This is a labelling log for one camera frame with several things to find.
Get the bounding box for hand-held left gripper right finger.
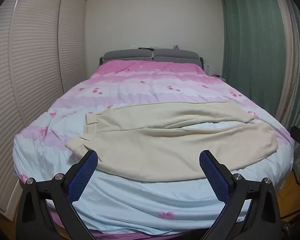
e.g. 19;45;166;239
199;150;284;240

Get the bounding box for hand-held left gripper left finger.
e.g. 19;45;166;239
16;150;99;240

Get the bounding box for cream pants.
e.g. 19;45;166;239
65;101;279;182

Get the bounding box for beige striped curtain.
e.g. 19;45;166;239
270;0;300;132

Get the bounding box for green curtain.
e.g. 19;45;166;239
220;0;288;113

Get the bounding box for pink floral duvet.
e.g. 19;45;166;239
12;60;296;238

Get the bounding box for white louvered wardrobe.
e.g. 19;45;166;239
0;0;88;218

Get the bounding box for grey headboard cushion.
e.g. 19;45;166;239
153;49;199;62
103;50;154;62

